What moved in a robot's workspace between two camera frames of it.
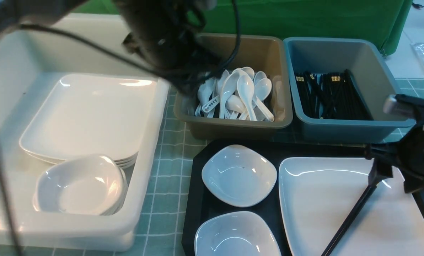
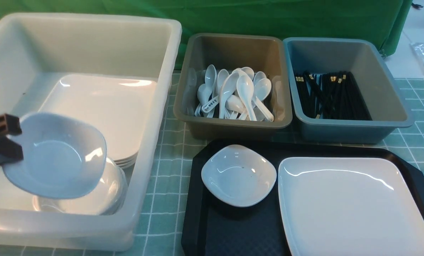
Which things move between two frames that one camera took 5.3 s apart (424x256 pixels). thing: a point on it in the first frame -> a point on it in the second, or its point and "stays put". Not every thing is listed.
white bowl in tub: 89,184 stays put
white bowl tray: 238,175 stays put
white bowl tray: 236,233 -> 63,156
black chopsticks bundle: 327,96 stays put
